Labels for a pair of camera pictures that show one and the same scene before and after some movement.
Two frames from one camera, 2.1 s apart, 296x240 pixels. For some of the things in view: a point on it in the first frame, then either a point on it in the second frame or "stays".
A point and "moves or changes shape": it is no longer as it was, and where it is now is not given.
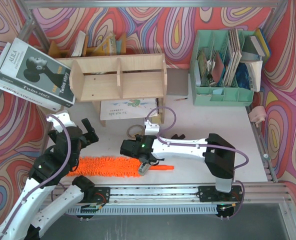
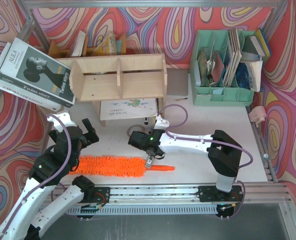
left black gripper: x=85 y=136 stays
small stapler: x=143 y=168 moves or changes shape
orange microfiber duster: x=122 y=167 stays
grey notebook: x=177 y=81 stays
